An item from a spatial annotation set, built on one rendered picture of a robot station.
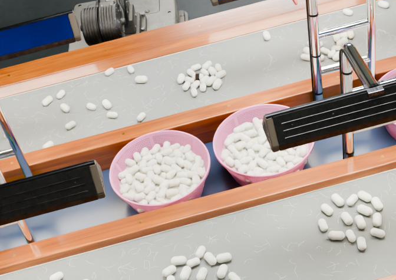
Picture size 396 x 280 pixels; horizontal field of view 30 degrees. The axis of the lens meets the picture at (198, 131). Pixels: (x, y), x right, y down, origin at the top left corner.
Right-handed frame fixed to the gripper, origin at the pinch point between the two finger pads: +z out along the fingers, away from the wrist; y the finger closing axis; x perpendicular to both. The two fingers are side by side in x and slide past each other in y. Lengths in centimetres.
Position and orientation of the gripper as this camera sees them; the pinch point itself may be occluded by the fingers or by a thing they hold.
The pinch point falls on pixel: (295, 1)
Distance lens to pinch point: 229.1
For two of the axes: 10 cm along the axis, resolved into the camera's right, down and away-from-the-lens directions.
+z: 2.5, 9.6, -1.2
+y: 9.7, -2.5, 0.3
